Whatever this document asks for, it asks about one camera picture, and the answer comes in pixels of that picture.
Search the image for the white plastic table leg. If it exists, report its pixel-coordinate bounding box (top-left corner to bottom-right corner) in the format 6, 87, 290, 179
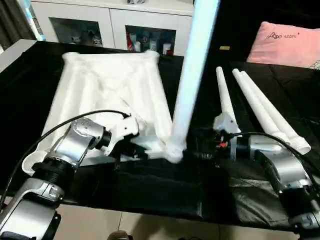
215, 66, 242, 137
240, 70, 312, 155
166, 0, 221, 164
232, 68, 296, 146

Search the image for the white plastic table top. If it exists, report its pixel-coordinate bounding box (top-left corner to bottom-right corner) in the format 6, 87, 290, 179
22, 50, 187, 176

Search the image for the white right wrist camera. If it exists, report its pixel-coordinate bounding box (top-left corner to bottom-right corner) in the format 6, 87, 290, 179
213, 112, 241, 140

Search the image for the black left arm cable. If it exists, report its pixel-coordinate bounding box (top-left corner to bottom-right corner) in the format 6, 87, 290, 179
0, 109, 132, 201

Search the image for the dark grey curtain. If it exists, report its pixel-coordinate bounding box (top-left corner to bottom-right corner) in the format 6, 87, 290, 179
0, 0, 38, 51

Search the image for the dark robot foot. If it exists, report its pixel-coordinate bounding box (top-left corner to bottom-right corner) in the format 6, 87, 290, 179
106, 230, 134, 240

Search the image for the black work mat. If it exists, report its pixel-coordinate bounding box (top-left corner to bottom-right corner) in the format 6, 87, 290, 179
0, 40, 320, 232

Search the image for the pink pillow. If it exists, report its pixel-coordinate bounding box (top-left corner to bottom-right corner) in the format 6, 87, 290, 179
246, 21, 320, 70

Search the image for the white glass-door cabinet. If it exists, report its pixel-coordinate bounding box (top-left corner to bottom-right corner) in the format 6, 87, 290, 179
30, 0, 195, 57

